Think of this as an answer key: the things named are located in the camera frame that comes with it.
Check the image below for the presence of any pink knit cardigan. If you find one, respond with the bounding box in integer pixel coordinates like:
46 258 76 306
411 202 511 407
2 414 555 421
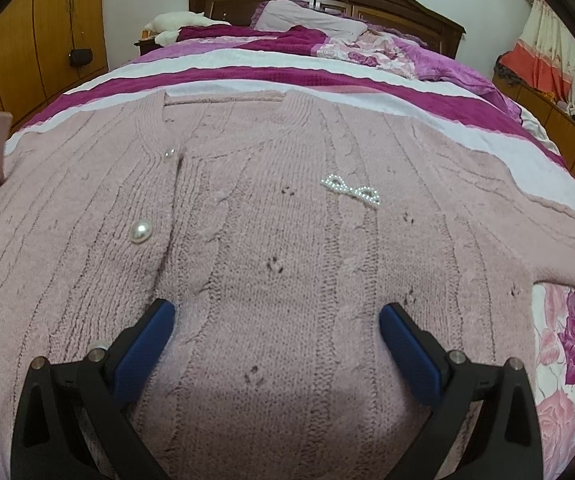
0 92 575 479

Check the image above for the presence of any wooden side cabinet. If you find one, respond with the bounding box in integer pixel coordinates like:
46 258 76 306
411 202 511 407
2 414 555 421
493 75 575 177

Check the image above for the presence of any small black hanging bag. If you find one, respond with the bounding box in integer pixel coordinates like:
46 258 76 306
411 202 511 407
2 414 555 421
68 48 94 68

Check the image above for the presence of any dark wooden nightstand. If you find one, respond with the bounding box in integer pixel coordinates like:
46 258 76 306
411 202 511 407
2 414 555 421
135 37 161 56

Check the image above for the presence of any orange wooden wardrobe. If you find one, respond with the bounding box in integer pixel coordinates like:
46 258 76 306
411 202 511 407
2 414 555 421
0 0 108 130

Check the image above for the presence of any white plush toy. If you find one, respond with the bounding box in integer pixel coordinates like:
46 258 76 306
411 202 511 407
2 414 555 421
141 11 228 47

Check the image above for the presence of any red white curtain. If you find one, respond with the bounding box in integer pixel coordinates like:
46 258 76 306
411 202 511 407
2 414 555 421
499 0 575 106

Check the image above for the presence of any purple floral folded quilt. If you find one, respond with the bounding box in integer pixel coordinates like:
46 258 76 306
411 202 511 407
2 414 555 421
316 28 522 124

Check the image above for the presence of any floral magenta striped bedspread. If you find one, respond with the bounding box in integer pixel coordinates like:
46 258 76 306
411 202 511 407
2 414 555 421
22 25 575 479

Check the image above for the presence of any pink ruffled pillow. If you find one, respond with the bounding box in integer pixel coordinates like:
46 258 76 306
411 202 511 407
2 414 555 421
251 0 368 41

